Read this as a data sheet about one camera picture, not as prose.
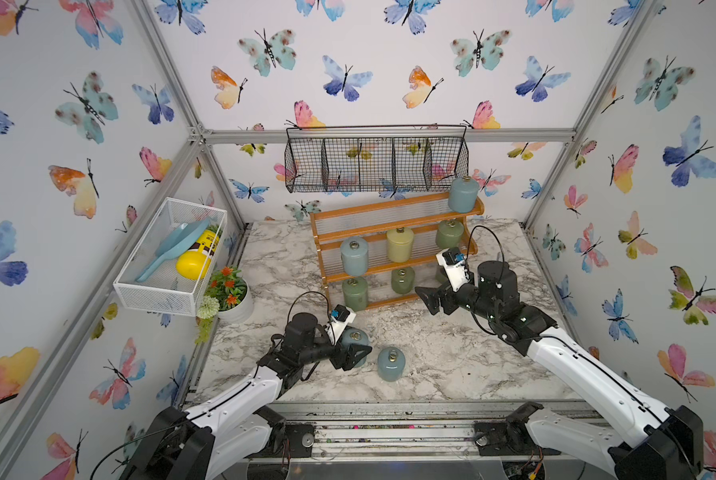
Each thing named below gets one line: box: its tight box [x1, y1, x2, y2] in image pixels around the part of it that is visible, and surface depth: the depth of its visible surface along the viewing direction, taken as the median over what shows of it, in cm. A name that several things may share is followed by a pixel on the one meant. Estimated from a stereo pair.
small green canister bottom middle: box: [391, 267, 416, 294], surface depth 98 cm
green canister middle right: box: [435, 218, 464, 249], surface depth 93 cm
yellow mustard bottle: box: [176, 229, 220, 281], surface depth 72 cm
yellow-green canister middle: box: [386, 227, 414, 263], surface depth 88 cm
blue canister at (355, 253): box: [340, 236, 369, 277], surface depth 85 cm
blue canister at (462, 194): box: [448, 176, 479, 213], surface depth 83 cm
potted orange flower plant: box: [195, 266, 254, 345], surface depth 86 cm
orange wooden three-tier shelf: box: [310, 197, 485, 317], surface depth 90 cm
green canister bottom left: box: [342, 276, 369, 312], surface depth 93 cm
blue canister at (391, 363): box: [377, 347, 406, 382], surface depth 82 cm
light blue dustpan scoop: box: [135, 219, 210, 283], surface depth 70 cm
